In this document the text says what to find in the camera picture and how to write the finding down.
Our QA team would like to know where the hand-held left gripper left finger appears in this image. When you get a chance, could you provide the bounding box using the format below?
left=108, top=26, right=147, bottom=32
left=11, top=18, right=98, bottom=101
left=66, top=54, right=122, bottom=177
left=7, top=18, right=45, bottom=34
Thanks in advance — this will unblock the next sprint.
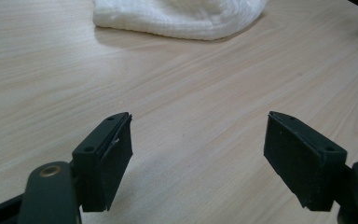
left=71, top=111, right=134, bottom=213

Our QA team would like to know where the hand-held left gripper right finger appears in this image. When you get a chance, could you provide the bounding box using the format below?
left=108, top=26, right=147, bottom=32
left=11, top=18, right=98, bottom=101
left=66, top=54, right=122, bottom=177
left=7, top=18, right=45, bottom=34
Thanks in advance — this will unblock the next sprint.
left=263, top=110, right=349, bottom=213

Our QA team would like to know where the white towel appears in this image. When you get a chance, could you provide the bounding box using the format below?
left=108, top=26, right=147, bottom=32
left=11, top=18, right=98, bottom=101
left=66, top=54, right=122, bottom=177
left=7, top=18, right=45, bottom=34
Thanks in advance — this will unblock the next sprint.
left=92, top=0, right=269, bottom=41

